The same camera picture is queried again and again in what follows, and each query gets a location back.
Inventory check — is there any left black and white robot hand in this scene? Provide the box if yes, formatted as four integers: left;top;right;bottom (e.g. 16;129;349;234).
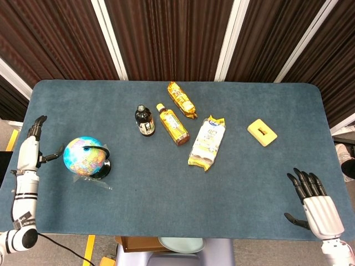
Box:
17;115;65;172

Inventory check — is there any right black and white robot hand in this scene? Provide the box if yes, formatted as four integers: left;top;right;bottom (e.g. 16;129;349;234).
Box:
284;167;346;241

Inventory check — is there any blue globe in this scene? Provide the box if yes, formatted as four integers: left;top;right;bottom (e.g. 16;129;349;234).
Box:
63;135;111;180

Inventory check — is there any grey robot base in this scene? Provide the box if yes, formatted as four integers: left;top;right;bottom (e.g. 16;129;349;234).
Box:
115;238;236;266

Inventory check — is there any white shoe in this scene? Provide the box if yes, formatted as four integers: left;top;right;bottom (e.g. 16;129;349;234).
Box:
336;144;355;183

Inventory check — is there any yellow sponge block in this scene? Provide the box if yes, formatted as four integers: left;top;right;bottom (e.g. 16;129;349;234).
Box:
247;119;278;147

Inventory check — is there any dark glass bottle white label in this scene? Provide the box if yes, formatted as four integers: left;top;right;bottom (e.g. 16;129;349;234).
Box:
134;104;156;137

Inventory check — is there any white and yellow roll pack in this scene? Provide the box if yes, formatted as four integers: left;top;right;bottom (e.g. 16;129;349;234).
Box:
187;115;227;172

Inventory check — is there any brown cardboard box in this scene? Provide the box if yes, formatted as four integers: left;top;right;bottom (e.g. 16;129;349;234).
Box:
115;236;170;253

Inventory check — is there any pale green plate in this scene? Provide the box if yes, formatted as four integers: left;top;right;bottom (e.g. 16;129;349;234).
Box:
158;237;206;254

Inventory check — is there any blue felt table mat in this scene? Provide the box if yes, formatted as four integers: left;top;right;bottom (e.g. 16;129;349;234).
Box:
0;79;355;242

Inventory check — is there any yellow tea bottle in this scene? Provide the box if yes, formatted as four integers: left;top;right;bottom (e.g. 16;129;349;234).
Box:
155;103;191;147

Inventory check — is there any gold foil snack pack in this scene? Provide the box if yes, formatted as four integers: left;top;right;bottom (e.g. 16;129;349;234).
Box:
167;81;199;120

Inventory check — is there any brown ribbed partition screen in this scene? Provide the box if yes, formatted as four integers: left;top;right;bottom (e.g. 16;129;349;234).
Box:
0;0;355;130

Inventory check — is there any black power cable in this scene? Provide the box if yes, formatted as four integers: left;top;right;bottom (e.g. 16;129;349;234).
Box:
37;232;95;266

